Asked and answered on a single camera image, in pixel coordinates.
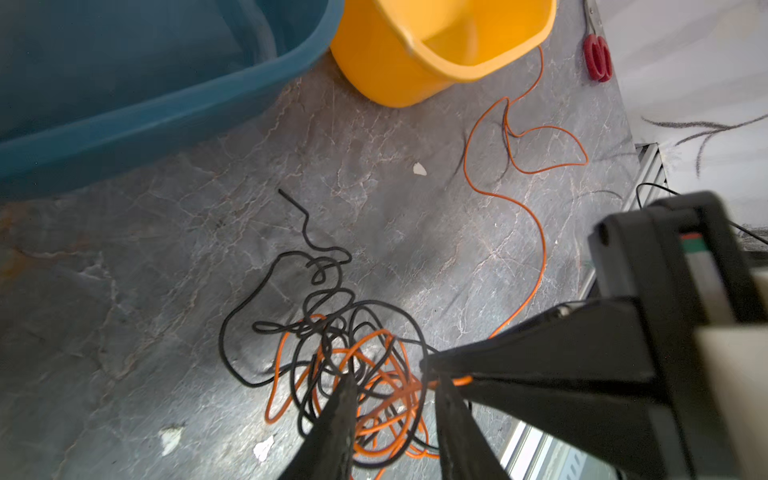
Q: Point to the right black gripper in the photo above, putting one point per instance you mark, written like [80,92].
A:
[678,258]

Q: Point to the red handled scissors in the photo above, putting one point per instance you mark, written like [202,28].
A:
[595,49]

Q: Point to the teal plastic bin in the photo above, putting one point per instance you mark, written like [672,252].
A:
[92,89]

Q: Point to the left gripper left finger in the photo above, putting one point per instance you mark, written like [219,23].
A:
[327,452]

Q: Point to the right yellow plastic bin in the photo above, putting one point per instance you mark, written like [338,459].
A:
[400,53]

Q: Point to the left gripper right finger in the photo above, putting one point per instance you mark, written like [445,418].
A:
[463,450]

